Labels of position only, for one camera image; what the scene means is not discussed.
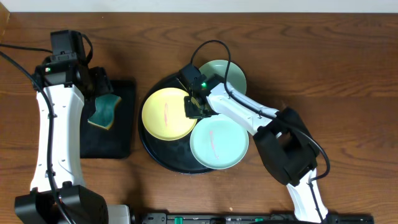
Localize green yellow sponge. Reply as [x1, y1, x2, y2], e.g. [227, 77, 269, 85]
[88, 94, 121, 130]

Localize yellow plate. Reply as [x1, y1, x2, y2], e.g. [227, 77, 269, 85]
[141, 88, 197, 141]

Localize light green plate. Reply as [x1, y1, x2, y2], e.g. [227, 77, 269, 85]
[199, 60, 247, 95]
[190, 114, 249, 169]

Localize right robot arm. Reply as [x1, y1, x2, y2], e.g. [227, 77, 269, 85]
[180, 75, 330, 223]

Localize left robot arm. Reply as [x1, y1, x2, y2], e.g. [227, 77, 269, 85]
[14, 54, 113, 223]

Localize black round tray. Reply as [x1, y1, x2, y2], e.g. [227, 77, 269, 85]
[139, 73, 215, 174]

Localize black rectangular tray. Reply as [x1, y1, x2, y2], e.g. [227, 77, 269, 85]
[80, 80, 136, 159]

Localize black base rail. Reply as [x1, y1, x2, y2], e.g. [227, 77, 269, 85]
[137, 213, 375, 224]

